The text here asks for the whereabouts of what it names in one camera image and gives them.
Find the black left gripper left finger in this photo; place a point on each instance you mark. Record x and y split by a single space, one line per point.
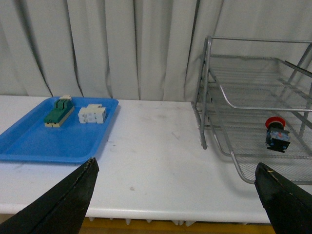
62 209

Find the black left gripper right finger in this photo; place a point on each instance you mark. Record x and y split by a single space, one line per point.
288 207

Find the red emergency stop button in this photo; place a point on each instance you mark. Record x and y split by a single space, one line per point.
277 138

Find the blue plastic tray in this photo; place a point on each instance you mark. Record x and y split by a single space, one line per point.
29 140

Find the white circuit breaker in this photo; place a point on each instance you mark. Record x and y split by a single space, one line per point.
93 113

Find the silver mesh top tray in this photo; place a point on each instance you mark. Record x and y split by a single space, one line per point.
260 83

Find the white curtain backdrop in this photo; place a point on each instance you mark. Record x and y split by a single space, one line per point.
128 49

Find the green knife switch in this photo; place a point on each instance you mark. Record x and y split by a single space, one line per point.
62 109

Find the silver metal rack frame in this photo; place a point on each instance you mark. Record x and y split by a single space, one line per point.
204 74

